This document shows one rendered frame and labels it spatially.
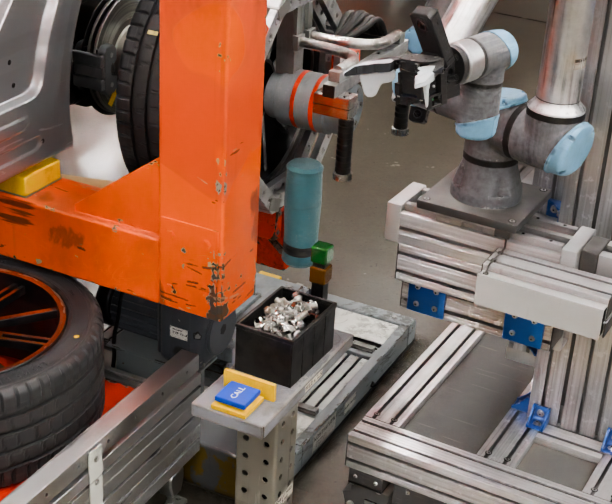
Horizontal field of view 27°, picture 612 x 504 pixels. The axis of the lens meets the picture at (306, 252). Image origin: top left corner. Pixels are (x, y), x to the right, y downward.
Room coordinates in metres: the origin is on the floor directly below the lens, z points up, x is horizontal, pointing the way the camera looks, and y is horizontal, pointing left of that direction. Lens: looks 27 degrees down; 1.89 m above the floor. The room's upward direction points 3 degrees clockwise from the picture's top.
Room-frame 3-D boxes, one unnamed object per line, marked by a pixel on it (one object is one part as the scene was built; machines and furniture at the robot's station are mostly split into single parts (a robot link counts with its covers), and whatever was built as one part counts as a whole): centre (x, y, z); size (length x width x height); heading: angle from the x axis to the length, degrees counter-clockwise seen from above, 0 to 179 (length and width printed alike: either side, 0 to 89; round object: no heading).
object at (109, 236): (2.60, 0.52, 0.69); 0.52 x 0.17 x 0.35; 65
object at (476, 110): (2.17, -0.28, 1.12); 0.11 x 0.08 x 0.11; 48
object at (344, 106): (2.66, -0.05, 0.93); 0.09 x 0.05 x 0.05; 65
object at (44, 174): (2.67, 0.67, 0.71); 0.14 x 0.14 x 0.05; 65
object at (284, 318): (2.33, 0.03, 0.51); 0.20 x 0.14 x 0.13; 153
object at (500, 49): (2.16, -0.30, 1.21); 0.11 x 0.08 x 0.09; 138
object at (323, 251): (2.48, -0.04, 0.64); 0.04 x 0.04 x 0.04; 65
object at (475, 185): (2.45, -0.37, 0.87); 0.15 x 0.15 x 0.10
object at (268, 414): (2.30, 0.05, 0.44); 0.43 x 0.17 x 0.03; 155
